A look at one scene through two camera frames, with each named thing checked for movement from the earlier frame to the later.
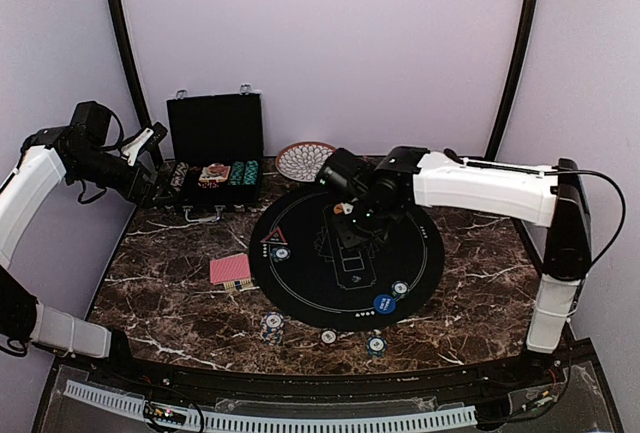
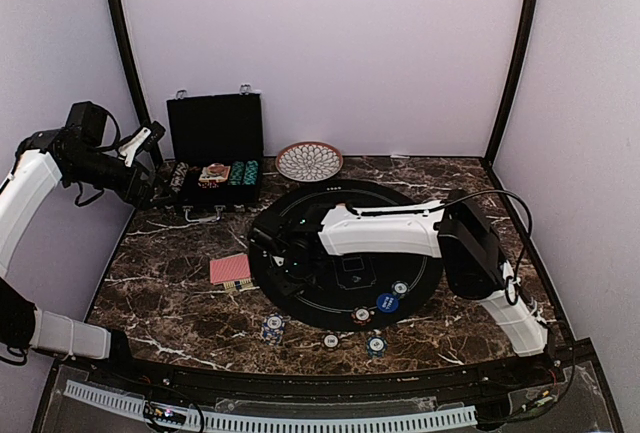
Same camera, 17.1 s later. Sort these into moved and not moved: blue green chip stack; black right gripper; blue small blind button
Moved: black right gripper
Not moved: blue small blind button; blue green chip stack
